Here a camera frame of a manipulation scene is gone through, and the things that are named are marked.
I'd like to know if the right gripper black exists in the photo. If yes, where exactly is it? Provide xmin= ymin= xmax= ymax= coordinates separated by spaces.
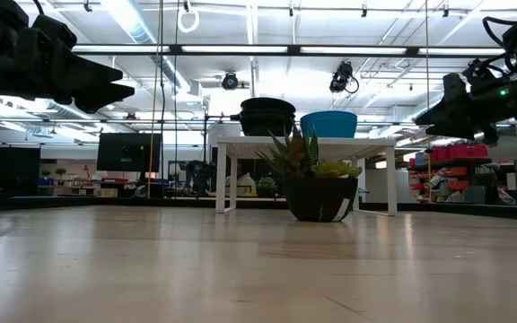
xmin=414 ymin=71 xmax=517 ymax=147

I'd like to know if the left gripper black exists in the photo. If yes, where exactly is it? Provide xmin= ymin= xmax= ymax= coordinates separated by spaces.
xmin=0 ymin=26 xmax=136 ymax=114

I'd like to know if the shelf with red bins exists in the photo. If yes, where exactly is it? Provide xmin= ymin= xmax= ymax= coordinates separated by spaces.
xmin=408 ymin=143 xmax=493 ymax=192

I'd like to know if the white perforated metal shelf riser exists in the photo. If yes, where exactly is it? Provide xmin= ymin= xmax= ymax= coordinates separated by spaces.
xmin=215 ymin=135 xmax=398 ymax=217

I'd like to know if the black background monitor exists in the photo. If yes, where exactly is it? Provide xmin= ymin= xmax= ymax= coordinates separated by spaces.
xmin=96 ymin=132 xmax=163 ymax=173

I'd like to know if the succulent plant in black pot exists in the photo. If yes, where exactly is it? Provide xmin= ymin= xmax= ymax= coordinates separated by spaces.
xmin=256 ymin=120 xmax=364 ymax=223

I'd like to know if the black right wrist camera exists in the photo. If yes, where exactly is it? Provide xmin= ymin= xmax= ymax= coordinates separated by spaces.
xmin=462 ymin=57 xmax=506 ymax=91

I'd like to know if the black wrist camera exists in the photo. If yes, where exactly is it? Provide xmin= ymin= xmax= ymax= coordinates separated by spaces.
xmin=31 ymin=13 xmax=78 ymax=50
xmin=462 ymin=57 xmax=506 ymax=91

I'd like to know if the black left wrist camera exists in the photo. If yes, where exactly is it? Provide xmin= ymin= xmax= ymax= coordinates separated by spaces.
xmin=31 ymin=13 xmax=78 ymax=50

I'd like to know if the white hanging ring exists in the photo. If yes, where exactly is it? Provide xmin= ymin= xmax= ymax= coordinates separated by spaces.
xmin=177 ymin=8 xmax=200 ymax=34

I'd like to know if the black camera with looped cable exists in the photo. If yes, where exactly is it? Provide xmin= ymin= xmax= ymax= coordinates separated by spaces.
xmin=329 ymin=60 xmax=361 ymax=95

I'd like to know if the round black ceiling camera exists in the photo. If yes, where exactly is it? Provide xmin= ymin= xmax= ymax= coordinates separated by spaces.
xmin=221 ymin=71 xmax=241 ymax=92

